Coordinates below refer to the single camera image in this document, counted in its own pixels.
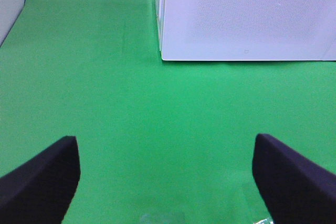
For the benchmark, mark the white microwave door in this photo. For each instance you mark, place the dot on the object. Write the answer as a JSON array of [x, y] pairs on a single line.
[[248, 30]]

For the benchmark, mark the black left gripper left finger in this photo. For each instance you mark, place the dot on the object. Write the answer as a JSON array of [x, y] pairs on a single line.
[[41, 189]]

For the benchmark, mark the white microwave oven body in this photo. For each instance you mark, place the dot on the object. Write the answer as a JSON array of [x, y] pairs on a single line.
[[159, 8]]

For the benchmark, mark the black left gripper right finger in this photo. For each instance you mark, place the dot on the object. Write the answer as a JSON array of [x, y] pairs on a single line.
[[293, 188]]

